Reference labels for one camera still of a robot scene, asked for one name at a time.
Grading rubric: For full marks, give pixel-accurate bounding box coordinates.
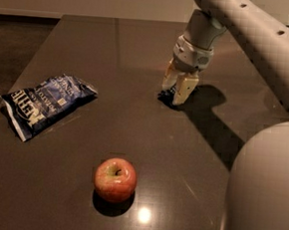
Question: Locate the blue Kettle chips bag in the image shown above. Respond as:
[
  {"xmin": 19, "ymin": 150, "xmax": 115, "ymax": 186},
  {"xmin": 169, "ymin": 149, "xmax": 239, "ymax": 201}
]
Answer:
[{"xmin": 1, "ymin": 75, "xmax": 98, "ymax": 141}]

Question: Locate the dark blue RXBAR wrapper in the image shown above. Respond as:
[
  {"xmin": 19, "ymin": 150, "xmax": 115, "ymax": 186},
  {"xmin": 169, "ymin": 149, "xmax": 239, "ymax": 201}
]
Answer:
[{"xmin": 157, "ymin": 88, "xmax": 176, "ymax": 110}]

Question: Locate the red apple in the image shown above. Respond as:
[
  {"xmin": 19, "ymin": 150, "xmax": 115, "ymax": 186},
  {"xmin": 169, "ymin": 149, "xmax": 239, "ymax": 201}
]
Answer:
[{"xmin": 94, "ymin": 157, "xmax": 138, "ymax": 203}]

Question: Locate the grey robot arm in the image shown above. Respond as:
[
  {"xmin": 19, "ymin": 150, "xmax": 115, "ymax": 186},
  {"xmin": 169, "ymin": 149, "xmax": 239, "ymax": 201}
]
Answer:
[{"xmin": 162, "ymin": 0, "xmax": 289, "ymax": 230}]

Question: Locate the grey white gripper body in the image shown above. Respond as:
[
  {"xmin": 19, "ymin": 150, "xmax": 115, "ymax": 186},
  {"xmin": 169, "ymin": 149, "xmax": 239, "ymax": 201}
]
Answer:
[{"xmin": 172, "ymin": 9, "xmax": 226, "ymax": 73}]

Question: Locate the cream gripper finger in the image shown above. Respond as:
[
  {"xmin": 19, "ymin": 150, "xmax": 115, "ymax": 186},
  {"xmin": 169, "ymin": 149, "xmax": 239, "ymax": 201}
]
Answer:
[
  {"xmin": 172, "ymin": 72, "xmax": 199, "ymax": 106},
  {"xmin": 161, "ymin": 60, "xmax": 179, "ymax": 91}
]

